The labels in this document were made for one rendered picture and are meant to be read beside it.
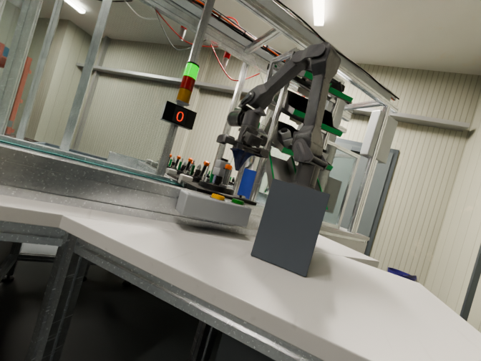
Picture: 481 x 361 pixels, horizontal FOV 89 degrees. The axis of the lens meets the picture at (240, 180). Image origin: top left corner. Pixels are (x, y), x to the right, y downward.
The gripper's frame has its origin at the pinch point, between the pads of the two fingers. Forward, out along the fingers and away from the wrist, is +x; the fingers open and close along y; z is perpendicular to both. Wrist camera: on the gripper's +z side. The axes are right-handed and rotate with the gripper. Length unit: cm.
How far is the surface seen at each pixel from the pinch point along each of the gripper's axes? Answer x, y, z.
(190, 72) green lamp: -27.9, -19.8, -21.5
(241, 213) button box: 15.6, -1.4, 12.8
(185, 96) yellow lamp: -18.7, -19.1, -21.4
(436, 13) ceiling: -239, 239, -87
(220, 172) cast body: 5.4, -1.5, -9.0
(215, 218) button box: 18.5, -9.1, 12.8
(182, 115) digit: -11.5, -17.9, -21.3
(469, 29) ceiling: -239, 283, -71
